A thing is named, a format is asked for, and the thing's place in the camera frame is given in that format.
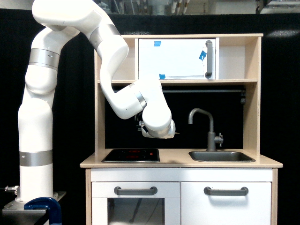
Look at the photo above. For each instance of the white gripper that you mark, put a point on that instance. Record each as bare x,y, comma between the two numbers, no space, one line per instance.
169,133

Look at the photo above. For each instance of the grey toy faucet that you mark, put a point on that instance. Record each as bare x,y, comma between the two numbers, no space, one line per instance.
211,134

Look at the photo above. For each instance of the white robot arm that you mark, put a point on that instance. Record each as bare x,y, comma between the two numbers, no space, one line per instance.
62,21

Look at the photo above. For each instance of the grey faucet knob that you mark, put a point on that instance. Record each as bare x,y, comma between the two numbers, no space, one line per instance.
219,139

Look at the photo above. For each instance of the black toy stovetop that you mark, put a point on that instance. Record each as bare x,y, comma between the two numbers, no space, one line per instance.
132,155

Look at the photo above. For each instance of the grey sink basin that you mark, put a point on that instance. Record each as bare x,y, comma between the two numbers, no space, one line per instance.
217,156

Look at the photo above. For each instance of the white microwave door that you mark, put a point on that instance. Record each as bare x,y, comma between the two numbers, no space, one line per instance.
175,58

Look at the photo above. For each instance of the blue tape piece top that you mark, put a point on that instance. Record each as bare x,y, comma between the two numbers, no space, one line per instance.
157,43

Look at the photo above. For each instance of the black backdrop curtain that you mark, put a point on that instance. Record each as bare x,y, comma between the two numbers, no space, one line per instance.
73,109

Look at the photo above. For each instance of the blue tape piece right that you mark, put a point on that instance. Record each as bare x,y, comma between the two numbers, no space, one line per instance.
202,55

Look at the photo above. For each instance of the white oven door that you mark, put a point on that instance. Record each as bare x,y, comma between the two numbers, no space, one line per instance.
163,208

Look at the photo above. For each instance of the white cabinet door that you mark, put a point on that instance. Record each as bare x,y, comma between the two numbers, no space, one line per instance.
197,208

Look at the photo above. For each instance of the blue clamp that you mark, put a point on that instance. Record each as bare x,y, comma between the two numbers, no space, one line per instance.
50,204

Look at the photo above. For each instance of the grey oven door handle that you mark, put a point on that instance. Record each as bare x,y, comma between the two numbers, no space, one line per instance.
135,192

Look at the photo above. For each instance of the grey microwave door handle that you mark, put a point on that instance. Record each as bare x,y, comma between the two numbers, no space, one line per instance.
209,46

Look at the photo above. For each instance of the wooden toy kitchen frame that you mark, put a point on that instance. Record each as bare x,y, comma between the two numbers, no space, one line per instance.
238,62

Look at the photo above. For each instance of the grey cabinet door handle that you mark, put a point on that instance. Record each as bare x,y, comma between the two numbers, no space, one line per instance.
226,192

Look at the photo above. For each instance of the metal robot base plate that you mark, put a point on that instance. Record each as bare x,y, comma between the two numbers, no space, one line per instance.
14,214

